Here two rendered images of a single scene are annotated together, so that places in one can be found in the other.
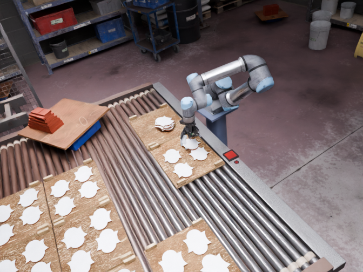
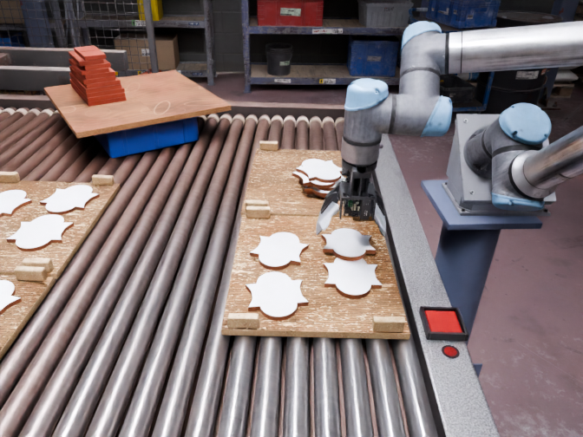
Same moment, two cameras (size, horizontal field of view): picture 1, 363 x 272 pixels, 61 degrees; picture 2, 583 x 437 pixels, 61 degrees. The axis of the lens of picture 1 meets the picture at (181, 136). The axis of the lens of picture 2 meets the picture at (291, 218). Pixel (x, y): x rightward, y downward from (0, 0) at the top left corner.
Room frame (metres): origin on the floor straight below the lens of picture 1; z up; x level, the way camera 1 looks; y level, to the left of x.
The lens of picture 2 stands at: (0.67, -0.28, 1.59)
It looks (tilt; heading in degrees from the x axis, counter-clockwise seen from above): 32 degrees down; 22
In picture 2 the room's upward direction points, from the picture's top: 1 degrees clockwise
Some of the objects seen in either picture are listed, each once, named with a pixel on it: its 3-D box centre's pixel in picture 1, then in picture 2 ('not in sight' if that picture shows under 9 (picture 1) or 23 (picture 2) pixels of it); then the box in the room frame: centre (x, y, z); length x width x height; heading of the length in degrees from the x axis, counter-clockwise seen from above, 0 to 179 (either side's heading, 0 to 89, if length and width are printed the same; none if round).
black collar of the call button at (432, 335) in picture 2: (230, 155); (442, 322); (1.43, -0.29, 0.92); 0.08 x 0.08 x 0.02; 21
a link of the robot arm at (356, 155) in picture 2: (189, 117); (362, 149); (1.56, -0.07, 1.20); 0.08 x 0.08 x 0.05
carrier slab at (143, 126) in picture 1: (159, 126); (309, 180); (1.88, 0.16, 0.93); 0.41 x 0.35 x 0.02; 21
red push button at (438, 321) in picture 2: (230, 155); (442, 323); (1.43, -0.29, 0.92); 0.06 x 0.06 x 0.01; 21
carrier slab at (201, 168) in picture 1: (185, 156); (312, 267); (1.49, 0.00, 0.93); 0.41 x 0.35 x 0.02; 22
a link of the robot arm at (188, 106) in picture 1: (188, 107); (366, 112); (1.55, -0.07, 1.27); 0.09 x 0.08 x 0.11; 106
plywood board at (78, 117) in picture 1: (64, 121); (134, 98); (2.01, 0.87, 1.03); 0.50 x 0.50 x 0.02; 56
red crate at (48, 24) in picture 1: (53, 19); (289, 9); (5.66, 1.82, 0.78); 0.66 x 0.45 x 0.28; 116
